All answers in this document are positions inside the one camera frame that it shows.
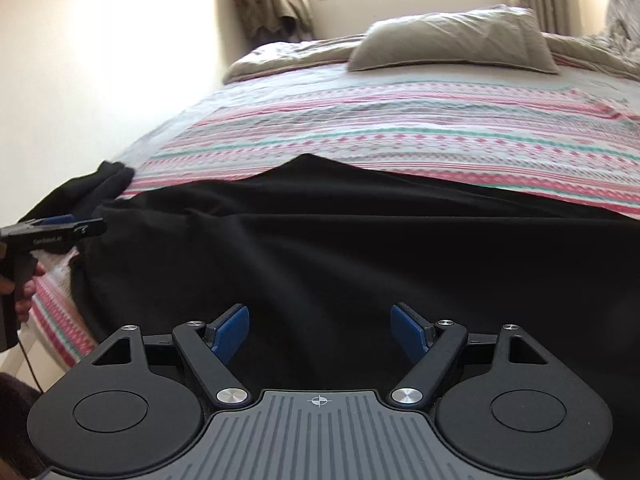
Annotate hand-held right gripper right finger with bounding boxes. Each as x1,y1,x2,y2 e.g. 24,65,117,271
390,302,551,406

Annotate grey quilted duvet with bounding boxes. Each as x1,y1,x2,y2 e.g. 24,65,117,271
604,0,640,53

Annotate dark brown fuzzy cloth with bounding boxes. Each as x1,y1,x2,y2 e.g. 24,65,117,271
0,374,47,480

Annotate grey pillow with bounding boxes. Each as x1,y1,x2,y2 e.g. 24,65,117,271
347,6,560,75

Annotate grey bed sheet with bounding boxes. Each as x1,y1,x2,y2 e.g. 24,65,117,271
117,42,640,171

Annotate black pants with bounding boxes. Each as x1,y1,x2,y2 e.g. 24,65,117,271
69,154,640,411

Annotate beige duvet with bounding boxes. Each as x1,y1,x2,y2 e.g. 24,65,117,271
222,31,640,85

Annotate person's left hand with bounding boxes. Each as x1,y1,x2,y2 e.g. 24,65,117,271
0,264,47,322

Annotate folded black garment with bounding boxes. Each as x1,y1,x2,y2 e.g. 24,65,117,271
20,160,136,226

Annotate patterned red green blanket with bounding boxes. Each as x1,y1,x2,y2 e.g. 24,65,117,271
30,80,640,367

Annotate black cable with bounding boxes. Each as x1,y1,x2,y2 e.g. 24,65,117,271
19,332,46,393

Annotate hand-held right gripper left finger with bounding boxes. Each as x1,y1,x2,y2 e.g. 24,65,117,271
90,304,250,406

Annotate hanging olive clothes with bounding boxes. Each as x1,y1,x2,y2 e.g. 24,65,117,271
234,0,315,42

